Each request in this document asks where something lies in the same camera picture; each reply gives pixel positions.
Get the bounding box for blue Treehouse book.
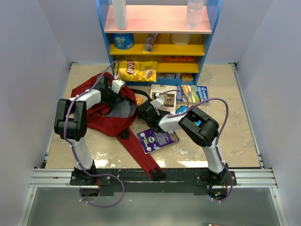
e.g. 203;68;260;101
176;85;208;103

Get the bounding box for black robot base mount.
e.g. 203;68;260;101
70;168;237;199

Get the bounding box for blue shelf unit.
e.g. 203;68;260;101
96;0;222;85

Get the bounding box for red backpack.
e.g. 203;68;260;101
72;72;166;181

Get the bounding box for red flat snack box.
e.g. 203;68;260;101
163;56;195;62

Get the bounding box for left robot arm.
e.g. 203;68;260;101
54;76;125;185

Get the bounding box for white small carton boxes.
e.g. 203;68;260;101
157;73;181;79

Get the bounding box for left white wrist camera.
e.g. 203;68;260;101
111;75;125;94

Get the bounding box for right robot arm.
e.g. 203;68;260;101
137;101;227;185

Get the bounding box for white coffee cover book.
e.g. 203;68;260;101
150;84;177;114

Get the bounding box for yellow Lays chips bag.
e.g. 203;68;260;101
114;60;157;82

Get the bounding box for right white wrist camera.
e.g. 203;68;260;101
151;93;164;109

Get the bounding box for clear plastic water bottle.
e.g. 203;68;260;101
184;0;205;30

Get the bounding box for white tall bottle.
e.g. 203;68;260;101
112;0;127;30

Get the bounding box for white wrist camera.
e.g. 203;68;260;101
151;93;164;109
111;75;125;94

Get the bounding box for purple book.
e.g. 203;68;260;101
137;129;180;154

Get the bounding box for yellow small box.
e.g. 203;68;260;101
181;73;194;82

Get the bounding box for blue pencil case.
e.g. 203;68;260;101
176;106;188;114

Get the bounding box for blue snack canister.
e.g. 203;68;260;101
112;33;135;50

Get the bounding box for cream white jar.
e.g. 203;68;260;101
170;33;191;46

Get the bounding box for brown wrapped snack bar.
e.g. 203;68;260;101
143;33;158;53

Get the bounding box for orange Treehouse book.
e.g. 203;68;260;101
130;97;143;127

